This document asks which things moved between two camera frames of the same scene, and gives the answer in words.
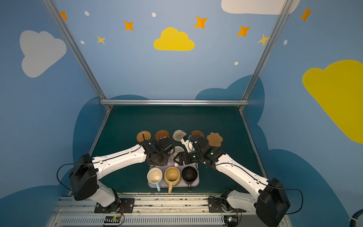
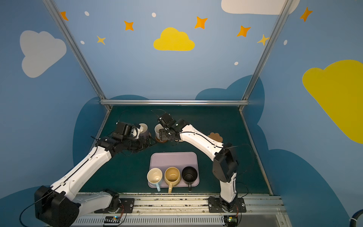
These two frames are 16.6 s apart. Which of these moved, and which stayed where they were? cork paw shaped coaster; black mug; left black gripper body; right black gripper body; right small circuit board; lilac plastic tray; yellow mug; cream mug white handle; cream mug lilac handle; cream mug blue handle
Moved: right black gripper body; cream mug lilac handle; left black gripper body; cream mug white handle
Stayed: right small circuit board; lilac plastic tray; yellow mug; cork paw shaped coaster; black mug; cream mug blue handle
